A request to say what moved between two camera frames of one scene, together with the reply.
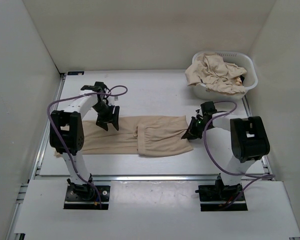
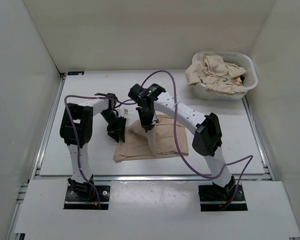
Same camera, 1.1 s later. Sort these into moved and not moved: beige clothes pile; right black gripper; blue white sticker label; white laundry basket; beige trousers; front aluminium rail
Moved: beige trousers; right black gripper
Not moved: white laundry basket; beige clothes pile; blue white sticker label; front aluminium rail
